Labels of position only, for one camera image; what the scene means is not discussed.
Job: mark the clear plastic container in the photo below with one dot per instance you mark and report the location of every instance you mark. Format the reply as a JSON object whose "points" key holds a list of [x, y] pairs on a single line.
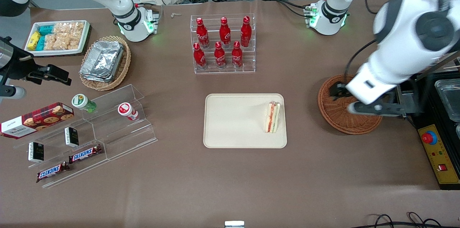
{"points": [[449, 98]]}

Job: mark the black yellow control box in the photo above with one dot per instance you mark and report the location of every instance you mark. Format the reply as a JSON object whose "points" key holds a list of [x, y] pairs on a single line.
{"points": [[440, 156]]}

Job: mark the small beige scrap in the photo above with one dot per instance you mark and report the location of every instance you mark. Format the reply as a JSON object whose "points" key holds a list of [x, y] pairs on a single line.
{"points": [[176, 14]]}

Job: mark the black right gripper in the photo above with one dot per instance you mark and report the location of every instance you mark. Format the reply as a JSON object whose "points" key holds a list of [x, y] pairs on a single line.
{"points": [[18, 67]]}

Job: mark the yellow snack packet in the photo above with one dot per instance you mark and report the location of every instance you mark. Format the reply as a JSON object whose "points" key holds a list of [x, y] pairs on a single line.
{"points": [[33, 41]]}

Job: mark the teal snack packet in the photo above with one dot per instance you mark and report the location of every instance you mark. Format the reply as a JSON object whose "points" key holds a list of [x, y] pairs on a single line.
{"points": [[41, 43], [46, 30]]}

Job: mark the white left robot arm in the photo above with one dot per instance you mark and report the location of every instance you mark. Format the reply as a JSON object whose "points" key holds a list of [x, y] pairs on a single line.
{"points": [[399, 51]]}

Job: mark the triangular sandwich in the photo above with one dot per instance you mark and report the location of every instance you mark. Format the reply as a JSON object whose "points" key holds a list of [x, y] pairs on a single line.
{"points": [[272, 118]]}

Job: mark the red emergency stop button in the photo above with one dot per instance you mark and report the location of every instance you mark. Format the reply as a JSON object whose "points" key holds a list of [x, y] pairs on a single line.
{"points": [[429, 138]]}

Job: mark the clear rice cracker bag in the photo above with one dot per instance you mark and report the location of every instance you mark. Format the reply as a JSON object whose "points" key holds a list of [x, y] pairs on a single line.
{"points": [[70, 27], [75, 40], [55, 41]]}

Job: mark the red capped small bottle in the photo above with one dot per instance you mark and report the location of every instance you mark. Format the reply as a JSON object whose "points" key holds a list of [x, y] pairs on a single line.
{"points": [[125, 110]]}

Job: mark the red tartan cookie box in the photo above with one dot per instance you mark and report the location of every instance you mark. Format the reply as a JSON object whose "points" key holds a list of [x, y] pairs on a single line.
{"points": [[36, 120]]}

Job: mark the clear acrylic bottle rack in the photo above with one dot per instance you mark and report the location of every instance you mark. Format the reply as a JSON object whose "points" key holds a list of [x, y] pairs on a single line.
{"points": [[251, 66]]}

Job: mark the green capped small bottle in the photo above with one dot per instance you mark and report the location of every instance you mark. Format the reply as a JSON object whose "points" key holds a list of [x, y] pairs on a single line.
{"points": [[81, 101]]}

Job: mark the red cola bottle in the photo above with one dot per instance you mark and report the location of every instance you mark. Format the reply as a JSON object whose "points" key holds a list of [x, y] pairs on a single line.
{"points": [[220, 57], [202, 35], [245, 33], [237, 56], [199, 58], [225, 33]]}

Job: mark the clear acrylic step shelf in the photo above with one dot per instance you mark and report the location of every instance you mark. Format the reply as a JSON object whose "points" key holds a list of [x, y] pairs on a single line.
{"points": [[125, 138]]}

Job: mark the small silver metal object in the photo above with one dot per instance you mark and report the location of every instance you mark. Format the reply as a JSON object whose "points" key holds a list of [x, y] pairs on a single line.
{"points": [[234, 224]]}

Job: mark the light wicker basket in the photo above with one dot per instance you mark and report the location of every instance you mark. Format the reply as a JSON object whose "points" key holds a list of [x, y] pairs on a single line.
{"points": [[124, 66]]}

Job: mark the brown wicker basket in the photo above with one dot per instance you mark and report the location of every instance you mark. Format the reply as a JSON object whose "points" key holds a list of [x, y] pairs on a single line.
{"points": [[337, 120]]}

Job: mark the white snack tray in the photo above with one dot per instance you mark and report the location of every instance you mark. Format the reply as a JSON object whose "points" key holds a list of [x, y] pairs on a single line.
{"points": [[54, 53]]}

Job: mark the small black white box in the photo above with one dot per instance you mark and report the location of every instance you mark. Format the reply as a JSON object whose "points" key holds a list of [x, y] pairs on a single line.
{"points": [[36, 152], [71, 137]]}

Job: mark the snickers chocolate bar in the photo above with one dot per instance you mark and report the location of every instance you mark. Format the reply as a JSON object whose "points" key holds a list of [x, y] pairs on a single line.
{"points": [[85, 154], [53, 172]]}

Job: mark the beige plastic tray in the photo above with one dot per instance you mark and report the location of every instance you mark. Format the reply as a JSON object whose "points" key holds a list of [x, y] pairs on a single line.
{"points": [[233, 122]]}

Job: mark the stacked aluminium foil trays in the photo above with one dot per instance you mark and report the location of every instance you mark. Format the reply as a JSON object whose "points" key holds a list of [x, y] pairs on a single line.
{"points": [[102, 60]]}

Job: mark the grey metal bracket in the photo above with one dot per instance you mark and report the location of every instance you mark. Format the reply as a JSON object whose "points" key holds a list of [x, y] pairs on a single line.
{"points": [[409, 95]]}

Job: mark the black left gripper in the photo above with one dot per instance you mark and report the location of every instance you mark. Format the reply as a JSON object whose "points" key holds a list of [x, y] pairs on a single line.
{"points": [[338, 90]]}

